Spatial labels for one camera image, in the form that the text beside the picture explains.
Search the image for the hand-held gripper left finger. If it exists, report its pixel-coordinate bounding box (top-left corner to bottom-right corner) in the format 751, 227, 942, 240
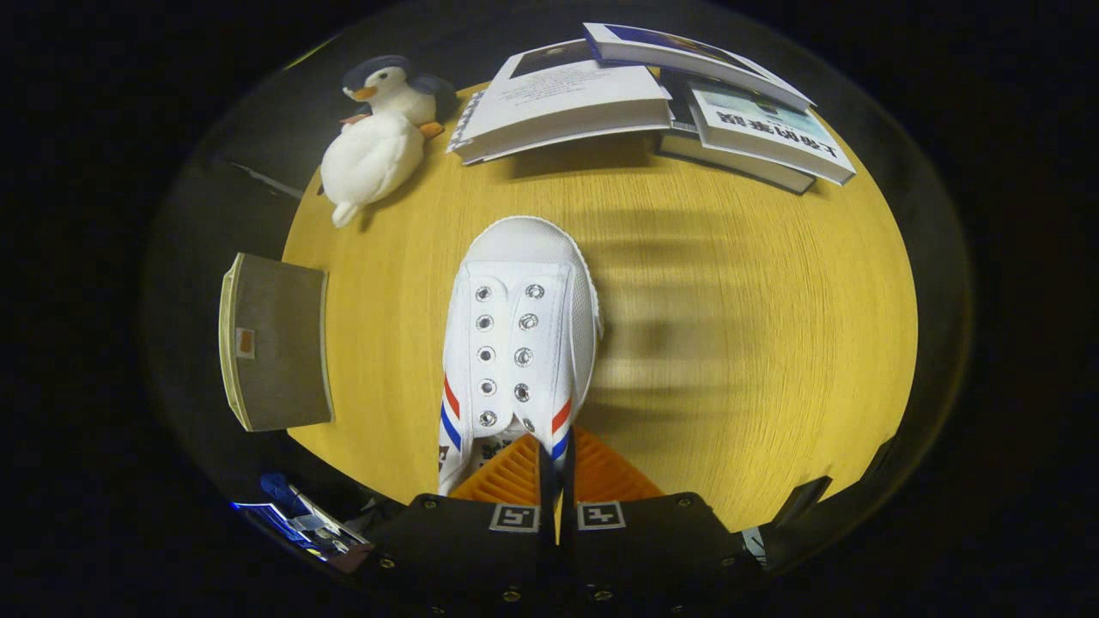
365, 433, 559, 603

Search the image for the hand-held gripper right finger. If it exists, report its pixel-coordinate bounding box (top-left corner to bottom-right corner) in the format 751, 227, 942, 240
561, 427, 767, 604

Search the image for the white canvas shoe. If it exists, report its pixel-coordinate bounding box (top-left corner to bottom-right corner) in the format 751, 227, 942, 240
436, 215, 604, 497

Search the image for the cream fabric storage box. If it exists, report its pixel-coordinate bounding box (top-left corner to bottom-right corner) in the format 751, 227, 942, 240
218, 252, 336, 433

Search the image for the blue cloth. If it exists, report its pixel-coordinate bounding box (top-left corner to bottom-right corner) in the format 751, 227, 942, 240
260, 472, 297, 512

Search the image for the white duck plush toy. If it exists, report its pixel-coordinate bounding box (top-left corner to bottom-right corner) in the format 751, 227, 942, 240
319, 112, 426, 229

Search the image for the pale green cover book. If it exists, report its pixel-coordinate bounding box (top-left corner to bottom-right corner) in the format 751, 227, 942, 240
687, 79, 858, 186

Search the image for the white cover book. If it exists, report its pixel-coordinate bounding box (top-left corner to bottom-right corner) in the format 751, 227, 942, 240
451, 39, 676, 167

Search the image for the penguin plush toy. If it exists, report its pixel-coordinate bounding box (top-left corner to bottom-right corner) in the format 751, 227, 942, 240
341, 56, 460, 140

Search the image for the blue cover book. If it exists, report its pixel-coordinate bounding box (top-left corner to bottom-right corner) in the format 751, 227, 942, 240
584, 23, 816, 112

